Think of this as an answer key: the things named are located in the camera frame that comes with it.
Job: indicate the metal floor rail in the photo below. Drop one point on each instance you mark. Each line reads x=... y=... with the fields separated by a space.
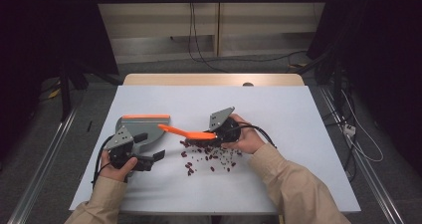
x=41 y=171
x=368 y=172

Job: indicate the white power adapter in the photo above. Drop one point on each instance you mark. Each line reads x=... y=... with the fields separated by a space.
x=349 y=130

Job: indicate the small black stick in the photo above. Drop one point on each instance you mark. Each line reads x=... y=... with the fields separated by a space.
x=89 y=126

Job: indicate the black curtain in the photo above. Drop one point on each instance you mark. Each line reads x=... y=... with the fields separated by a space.
x=33 y=35
x=391 y=51

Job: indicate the grey table grommet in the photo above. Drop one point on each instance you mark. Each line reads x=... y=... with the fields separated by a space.
x=248 y=84

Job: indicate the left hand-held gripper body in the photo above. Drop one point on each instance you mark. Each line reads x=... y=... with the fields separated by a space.
x=119 y=139

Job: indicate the person's right hand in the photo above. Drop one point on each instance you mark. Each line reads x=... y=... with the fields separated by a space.
x=249 y=141

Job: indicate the orange brush with grey bristles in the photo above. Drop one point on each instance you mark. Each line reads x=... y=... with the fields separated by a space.
x=185 y=132

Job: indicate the black metal stand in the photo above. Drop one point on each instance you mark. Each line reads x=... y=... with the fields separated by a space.
x=337 y=84
x=65 y=94

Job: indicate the light wooden table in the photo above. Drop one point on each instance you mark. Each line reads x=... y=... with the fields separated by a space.
x=182 y=79

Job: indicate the white table board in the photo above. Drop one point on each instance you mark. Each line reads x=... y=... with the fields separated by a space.
x=199 y=98

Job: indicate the grey dustpan with orange edge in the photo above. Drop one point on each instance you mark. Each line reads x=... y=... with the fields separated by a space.
x=146 y=124

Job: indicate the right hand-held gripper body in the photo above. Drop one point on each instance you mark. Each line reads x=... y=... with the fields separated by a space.
x=219 y=117

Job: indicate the dark red beans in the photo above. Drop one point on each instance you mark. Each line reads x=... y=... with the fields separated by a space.
x=189 y=166

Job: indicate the beige wooden cabinet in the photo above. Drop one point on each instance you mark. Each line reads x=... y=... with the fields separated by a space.
x=149 y=18

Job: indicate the person's left hand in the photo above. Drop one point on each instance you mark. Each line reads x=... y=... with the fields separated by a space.
x=114 y=174

